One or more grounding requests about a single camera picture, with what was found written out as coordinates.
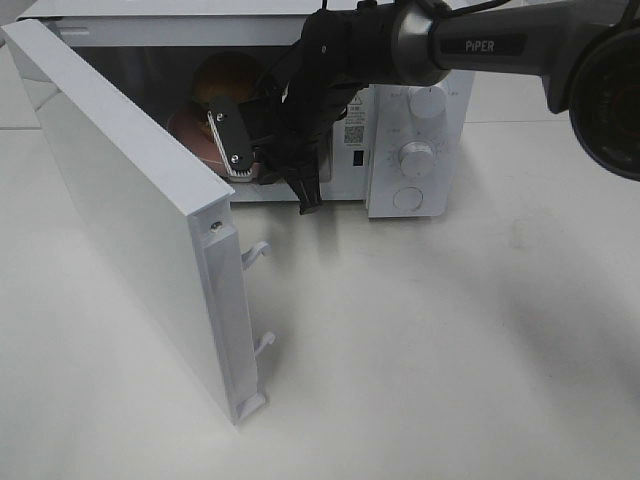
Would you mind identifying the white microwave knob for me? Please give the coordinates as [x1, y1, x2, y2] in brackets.
[408, 85, 447, 119]
[398, 141, 436, 178]

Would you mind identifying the white warning label sticker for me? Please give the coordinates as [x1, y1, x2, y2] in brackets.
[342, 89, 370, 149]

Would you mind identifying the white microwave door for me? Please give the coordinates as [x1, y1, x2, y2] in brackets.
[1, 20, 275, 424]

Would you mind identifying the burger with lettuce and tomato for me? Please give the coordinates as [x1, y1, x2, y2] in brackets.
[189, 51, 264, 140]

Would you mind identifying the round white door button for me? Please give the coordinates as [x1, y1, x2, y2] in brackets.
[393, 187, 424, 212]

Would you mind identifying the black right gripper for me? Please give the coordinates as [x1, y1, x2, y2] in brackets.
[207, 9, 368, 215]

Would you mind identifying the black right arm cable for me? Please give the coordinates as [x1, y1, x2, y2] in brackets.
[252, 0, 331, 101]

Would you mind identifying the pink round plate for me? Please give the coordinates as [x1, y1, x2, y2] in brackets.
[166, 103, 261, 183]

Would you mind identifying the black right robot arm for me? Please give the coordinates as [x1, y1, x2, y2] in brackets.
[207, 1, 639, 214]

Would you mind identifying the white microwave oven body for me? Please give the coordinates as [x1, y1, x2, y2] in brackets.
[14, 1, 473, 218]

